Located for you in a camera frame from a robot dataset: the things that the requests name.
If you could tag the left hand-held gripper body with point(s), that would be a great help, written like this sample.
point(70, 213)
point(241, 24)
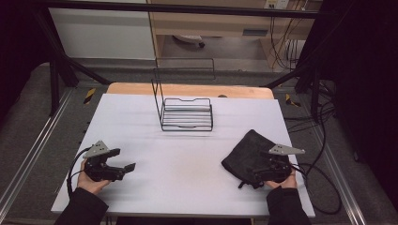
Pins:
point(97, 170)

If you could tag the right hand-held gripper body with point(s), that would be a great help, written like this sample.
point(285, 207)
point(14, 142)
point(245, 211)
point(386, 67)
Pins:
point(278, 172)

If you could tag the dark grey towel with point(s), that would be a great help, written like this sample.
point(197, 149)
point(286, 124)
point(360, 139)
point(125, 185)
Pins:
point(244, 157)

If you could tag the person's right hand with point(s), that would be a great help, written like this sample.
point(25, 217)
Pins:
point(286, 184)

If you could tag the person's left hand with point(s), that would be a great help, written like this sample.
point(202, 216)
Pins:
point(89, 186)

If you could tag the yellow black floor tape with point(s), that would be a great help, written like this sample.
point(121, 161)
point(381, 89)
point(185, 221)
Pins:
point(89, 95)
point(291, 100)

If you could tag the wooden table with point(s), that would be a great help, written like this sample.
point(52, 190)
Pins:
point(187, 90)

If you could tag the white cabinet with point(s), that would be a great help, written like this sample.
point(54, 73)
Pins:
point(100, 34)

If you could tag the black curtain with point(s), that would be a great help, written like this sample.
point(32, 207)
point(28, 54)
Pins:
point(359, 78)
point(15, 47)

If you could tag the white chair base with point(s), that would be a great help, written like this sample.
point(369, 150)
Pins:
point(187, 38)

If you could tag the light wooden desk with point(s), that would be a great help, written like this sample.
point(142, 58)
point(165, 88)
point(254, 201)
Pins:
point(203, 25)

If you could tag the aluminium floor rail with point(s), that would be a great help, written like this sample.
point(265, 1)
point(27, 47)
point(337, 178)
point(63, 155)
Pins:
point(34, 150)
point(341, 181)

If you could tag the black metal frame leg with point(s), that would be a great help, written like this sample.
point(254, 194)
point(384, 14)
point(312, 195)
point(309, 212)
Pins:
point(54, 81)
point(314, 84)

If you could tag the white wall socket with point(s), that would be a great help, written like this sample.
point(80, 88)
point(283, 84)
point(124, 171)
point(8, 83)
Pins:
point(277, 3)

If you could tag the black metal frame bar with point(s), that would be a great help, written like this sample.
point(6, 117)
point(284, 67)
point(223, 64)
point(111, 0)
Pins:
point(187, 9)

